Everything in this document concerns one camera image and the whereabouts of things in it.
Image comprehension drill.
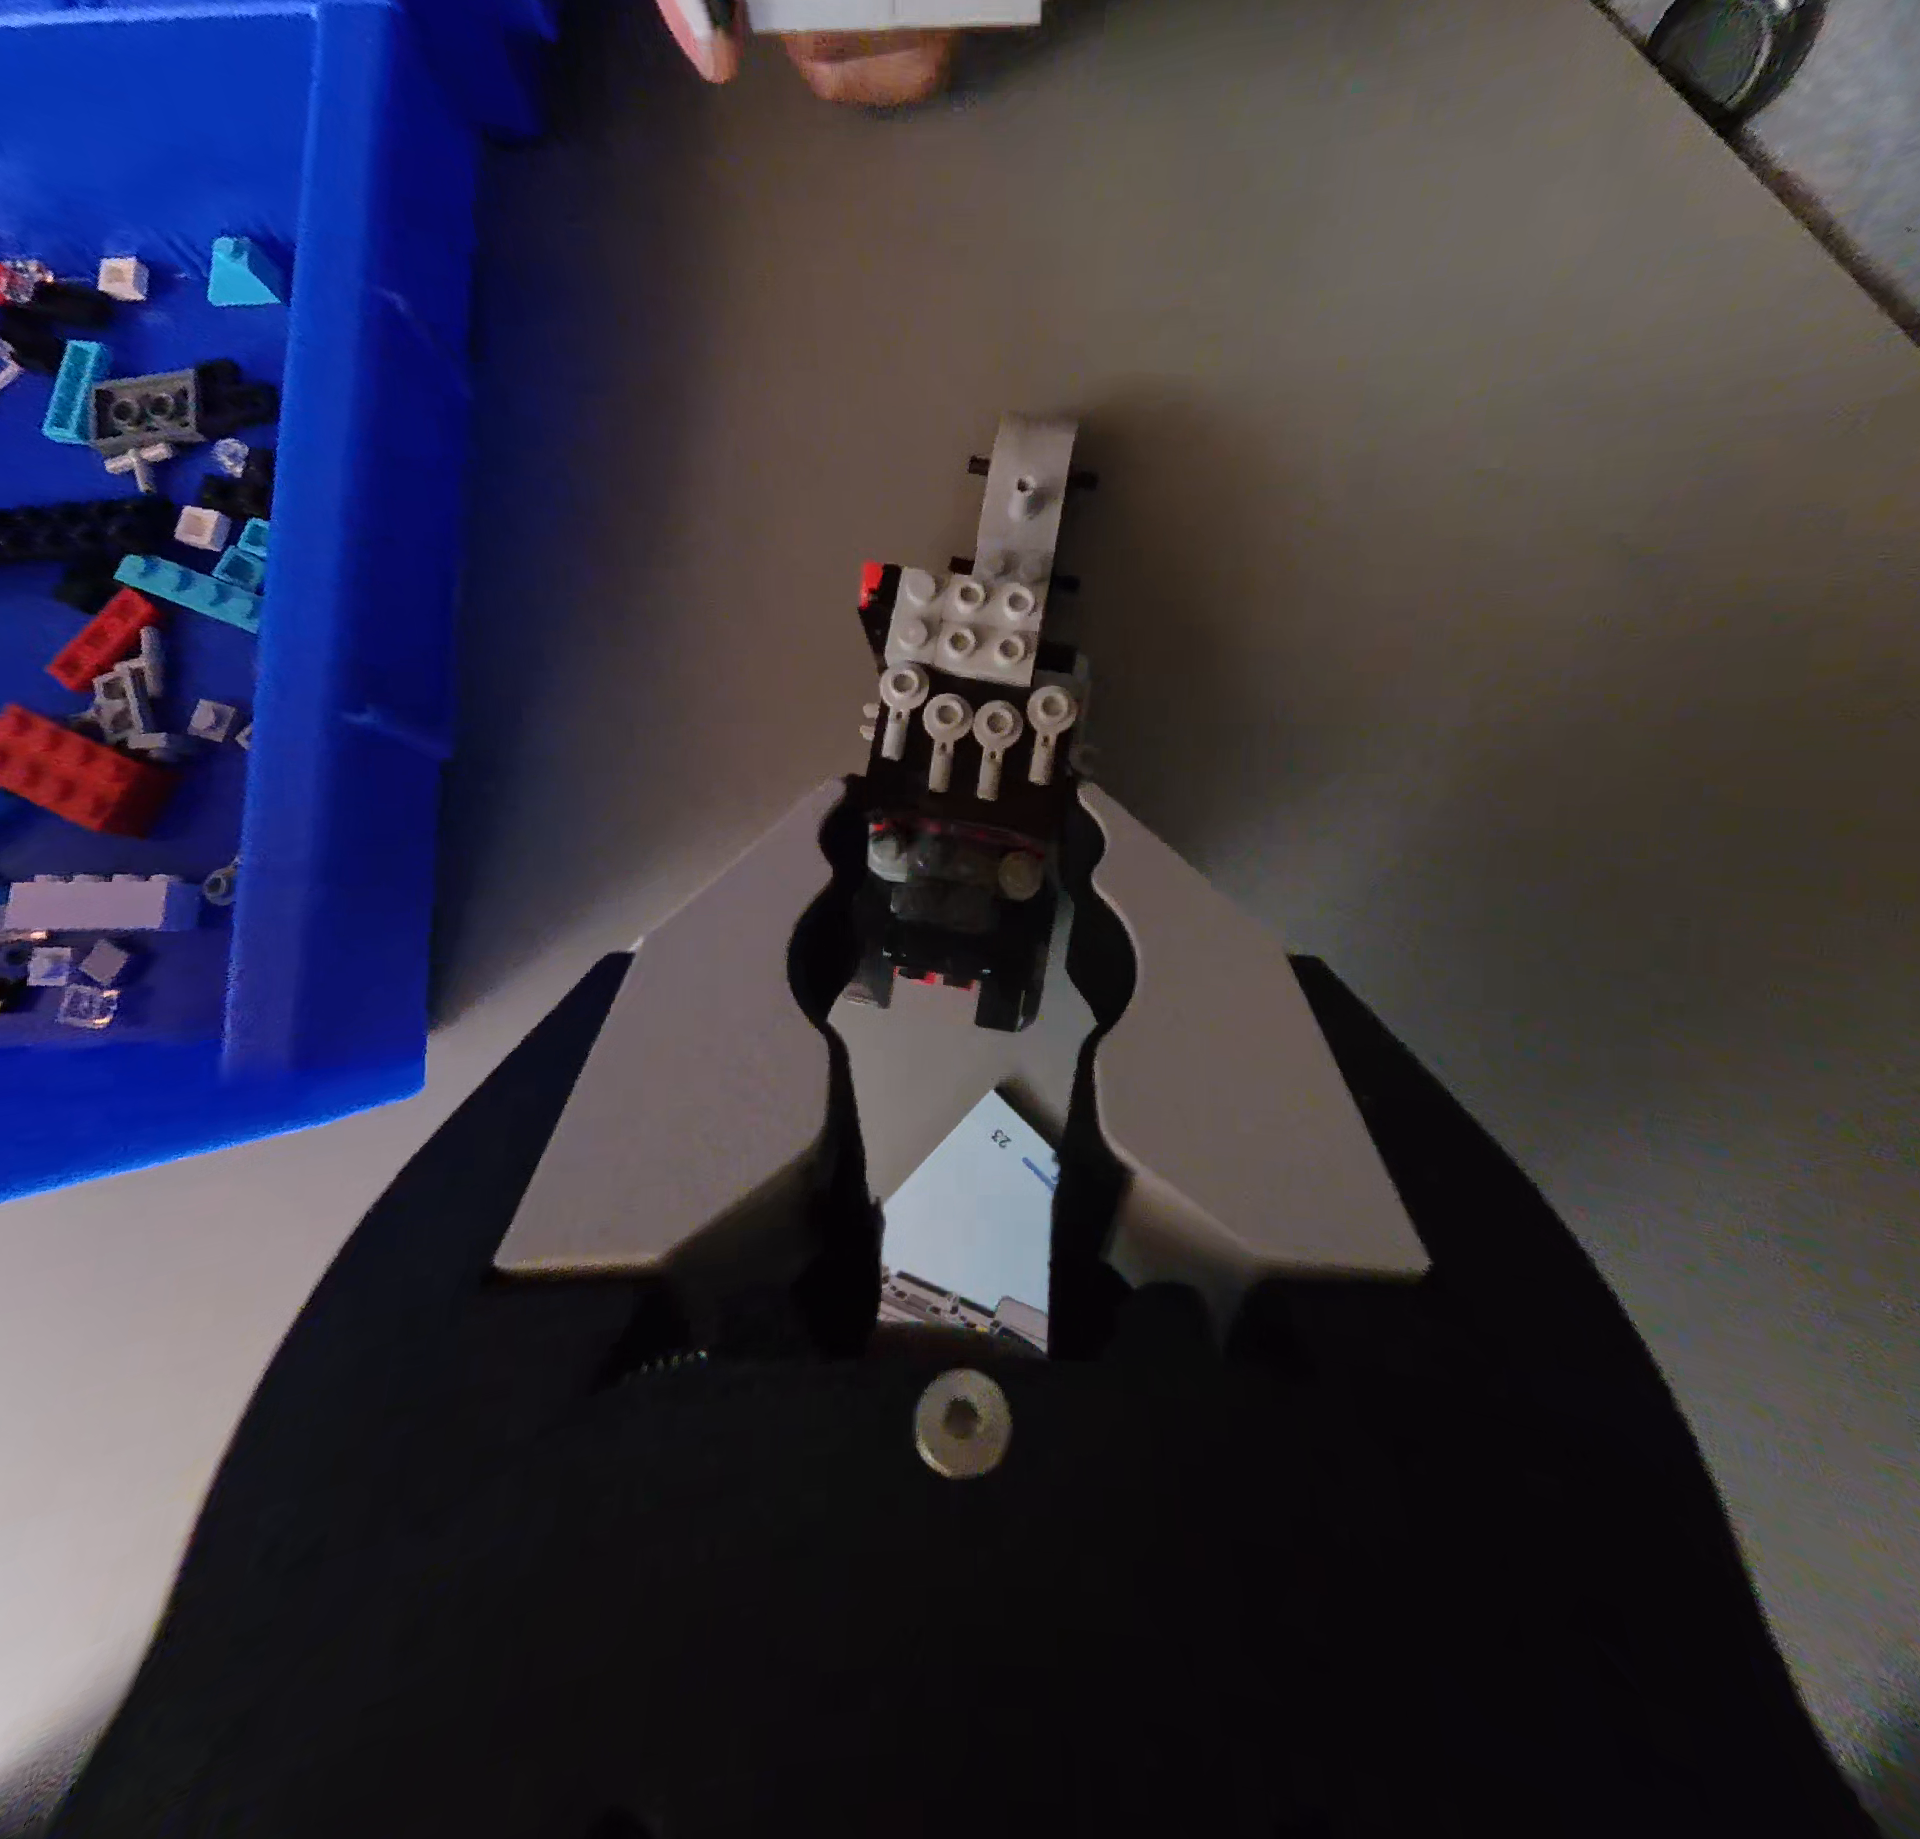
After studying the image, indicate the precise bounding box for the black chair caster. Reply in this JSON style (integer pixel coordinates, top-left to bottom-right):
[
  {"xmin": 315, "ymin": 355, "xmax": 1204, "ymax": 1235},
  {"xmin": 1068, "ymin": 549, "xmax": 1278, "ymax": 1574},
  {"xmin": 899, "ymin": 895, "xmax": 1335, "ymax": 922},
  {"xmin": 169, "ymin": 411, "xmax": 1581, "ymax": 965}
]
[{"xmin": 1642, "ymin": 0, "xmax": 1870, "ymax": 115}]

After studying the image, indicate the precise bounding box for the person's right hand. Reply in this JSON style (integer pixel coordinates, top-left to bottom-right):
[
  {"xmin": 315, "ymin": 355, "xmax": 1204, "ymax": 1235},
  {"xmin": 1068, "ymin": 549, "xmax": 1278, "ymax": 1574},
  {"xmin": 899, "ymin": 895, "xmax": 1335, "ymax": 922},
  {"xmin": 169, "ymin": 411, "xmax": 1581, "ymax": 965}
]
[{"xmin": 782, "ymin": 26, "xmax": 960, "ymax": 110}]

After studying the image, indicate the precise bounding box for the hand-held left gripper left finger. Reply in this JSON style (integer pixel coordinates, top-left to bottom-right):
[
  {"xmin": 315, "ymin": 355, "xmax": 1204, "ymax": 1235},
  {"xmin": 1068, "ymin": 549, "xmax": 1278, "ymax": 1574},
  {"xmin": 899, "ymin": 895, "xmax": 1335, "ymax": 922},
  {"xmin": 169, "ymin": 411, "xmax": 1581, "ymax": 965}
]
[{"xmin": 490, "ymin": 783, "xmax": 885, "ymax": 1350}]

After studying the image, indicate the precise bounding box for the pile of loose toy bricks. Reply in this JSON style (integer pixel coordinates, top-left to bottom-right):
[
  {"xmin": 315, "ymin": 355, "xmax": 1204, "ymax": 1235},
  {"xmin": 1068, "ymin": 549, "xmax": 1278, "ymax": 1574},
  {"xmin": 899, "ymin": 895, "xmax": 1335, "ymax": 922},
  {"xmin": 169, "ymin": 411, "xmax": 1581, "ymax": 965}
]
[{"xmin": 0, "ymin": 233, "xmax": 293, "ymax": 1032}]

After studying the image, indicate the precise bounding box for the toy brick vehicle model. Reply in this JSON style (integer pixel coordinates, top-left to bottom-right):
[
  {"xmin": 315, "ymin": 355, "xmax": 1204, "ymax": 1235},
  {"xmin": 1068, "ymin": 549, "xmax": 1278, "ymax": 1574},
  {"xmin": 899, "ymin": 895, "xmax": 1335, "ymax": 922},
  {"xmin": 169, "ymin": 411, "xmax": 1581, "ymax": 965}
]
[{"xmin": 840, "ymin": 416, "xmax": 1099, "ymax": 1036}]

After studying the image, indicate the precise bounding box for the brick instruction booklet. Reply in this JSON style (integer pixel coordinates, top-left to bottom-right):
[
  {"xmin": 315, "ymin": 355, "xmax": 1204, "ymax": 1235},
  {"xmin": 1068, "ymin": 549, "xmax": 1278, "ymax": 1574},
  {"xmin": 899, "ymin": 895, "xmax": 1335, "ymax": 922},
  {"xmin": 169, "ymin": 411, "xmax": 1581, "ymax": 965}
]
[{"xmin": 877, "ymin": 1089, "xmax": 1068, "ymax": 1345}]

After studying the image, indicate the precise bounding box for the grey desk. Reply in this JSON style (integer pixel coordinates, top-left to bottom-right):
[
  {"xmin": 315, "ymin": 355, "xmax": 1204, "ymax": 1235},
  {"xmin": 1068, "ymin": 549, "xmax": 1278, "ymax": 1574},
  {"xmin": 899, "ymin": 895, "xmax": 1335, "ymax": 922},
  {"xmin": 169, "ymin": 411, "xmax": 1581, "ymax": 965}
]
[{"xmin": 0, "ymin": 0, "xmax": 1920, "ymax": 1839}]

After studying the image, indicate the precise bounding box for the blue plastic bin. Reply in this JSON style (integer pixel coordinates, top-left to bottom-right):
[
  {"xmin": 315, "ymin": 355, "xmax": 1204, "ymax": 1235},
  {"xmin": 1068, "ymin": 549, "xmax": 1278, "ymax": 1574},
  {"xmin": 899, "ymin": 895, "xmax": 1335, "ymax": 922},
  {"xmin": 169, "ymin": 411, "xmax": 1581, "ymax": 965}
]
[{"xmin": 0, "ymin": 0, "xmax": 571, "ymax": 1208}]

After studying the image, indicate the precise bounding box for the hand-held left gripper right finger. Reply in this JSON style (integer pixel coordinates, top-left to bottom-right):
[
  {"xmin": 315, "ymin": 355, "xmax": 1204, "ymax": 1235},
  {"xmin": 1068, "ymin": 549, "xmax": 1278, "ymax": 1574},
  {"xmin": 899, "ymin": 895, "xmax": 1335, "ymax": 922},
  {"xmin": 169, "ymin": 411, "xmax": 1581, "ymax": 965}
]
[{"xmin": 1048, "ymin": 784, "xmax": 1428, "ymax": 1354}]

